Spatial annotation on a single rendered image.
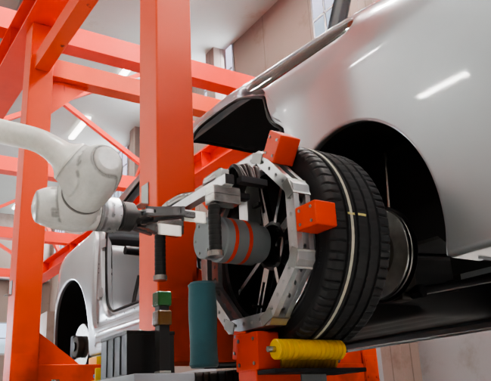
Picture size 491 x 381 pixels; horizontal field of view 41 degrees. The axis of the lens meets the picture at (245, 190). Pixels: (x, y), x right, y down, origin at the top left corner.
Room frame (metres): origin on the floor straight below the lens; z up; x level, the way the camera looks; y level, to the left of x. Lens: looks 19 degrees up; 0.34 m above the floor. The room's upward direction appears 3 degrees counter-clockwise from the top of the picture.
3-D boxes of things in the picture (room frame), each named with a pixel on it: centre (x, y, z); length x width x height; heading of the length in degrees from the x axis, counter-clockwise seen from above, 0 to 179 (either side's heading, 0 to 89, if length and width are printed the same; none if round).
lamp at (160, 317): (1.72, 0.24, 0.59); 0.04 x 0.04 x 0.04; 34
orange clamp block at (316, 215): (1.74, -0.19, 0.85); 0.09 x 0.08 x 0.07; 34
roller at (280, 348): (1.95, -0.16, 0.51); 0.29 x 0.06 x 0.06; 124
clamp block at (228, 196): (1.74, 0.06, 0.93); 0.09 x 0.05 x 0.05; 124
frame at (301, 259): (2.00, -0.01, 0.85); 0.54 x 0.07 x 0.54; 34
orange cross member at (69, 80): (4.72, 0.24, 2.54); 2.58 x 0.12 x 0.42; 124
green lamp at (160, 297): (1.72, 0.24, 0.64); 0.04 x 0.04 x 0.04; 34
